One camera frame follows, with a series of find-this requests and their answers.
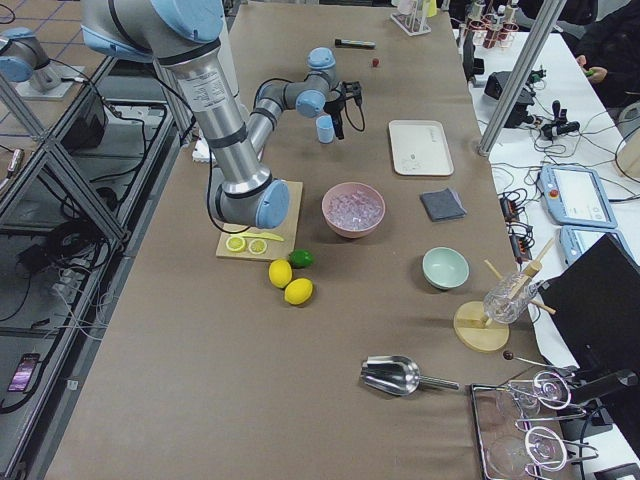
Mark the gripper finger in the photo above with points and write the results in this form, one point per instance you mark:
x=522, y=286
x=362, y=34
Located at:
x=338, y=126

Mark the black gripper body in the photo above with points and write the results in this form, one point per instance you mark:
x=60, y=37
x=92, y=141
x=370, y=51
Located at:
x=333, y=107

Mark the steel muddler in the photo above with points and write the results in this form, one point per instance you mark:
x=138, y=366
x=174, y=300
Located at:
x=354, y=44

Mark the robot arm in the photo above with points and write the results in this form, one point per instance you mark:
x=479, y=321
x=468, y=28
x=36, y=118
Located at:
x=186, y=38

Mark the blue plastic cup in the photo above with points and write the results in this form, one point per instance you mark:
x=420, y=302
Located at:
x=324, y=129

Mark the pink ice bowl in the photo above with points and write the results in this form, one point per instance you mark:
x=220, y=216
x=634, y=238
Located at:
x=353, y=209

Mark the wooden cup stand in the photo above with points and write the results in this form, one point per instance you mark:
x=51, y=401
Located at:
x=471, y=325

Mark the steel ice scoop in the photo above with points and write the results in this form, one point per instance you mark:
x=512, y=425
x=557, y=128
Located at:
x=399, y=376

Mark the cream rabbit tray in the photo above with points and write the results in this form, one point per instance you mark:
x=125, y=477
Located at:
x=420, y=148

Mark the yellow plastic knife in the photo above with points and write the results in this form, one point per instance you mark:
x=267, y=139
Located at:
x=262, y=235

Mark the grey folded cloth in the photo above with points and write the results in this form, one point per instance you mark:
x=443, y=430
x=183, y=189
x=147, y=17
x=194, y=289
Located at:
x=443, y=205

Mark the green lime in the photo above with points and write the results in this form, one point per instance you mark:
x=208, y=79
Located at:
x=301, y=258

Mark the wooden cutting board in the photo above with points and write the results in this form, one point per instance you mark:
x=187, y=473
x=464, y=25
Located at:
x=287, y=229

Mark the upper lemon slice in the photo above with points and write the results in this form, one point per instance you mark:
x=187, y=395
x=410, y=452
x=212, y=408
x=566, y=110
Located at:
x=257, y=246

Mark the lemon slice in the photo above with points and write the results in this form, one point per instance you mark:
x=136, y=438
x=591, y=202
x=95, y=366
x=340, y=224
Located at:
x=257, y=246
x=235, y=244

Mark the lower lemon slice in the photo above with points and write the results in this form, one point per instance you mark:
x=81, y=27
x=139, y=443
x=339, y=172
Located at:
x=235, y=244

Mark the whole yellow lemon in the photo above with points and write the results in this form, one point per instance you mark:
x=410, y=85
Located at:
x=280, y=273

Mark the mint green bowl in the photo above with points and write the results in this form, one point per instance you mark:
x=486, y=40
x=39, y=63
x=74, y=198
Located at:
x=445, y=268

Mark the clear glass on stand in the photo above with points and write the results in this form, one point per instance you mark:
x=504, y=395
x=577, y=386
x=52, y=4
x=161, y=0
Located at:
x=505, y=302

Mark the blue teach pendant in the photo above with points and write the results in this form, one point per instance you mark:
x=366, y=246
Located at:
x=575, y=196
x=576, y=240

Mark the seated person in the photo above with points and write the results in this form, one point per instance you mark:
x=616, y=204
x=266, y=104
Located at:
x=608, y=54

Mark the black laptop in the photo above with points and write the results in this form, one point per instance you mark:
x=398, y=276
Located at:
x=596, y=303

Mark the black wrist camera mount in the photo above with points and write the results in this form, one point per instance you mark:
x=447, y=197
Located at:
x=352, y=90

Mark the white wire cup rack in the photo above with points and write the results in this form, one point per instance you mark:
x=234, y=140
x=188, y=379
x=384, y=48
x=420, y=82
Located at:
x=412, y=16

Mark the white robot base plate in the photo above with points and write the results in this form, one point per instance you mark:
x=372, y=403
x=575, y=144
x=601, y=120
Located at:
x=202, y=153

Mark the aluminium frame post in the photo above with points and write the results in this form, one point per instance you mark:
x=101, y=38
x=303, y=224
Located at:
x=544, y=23

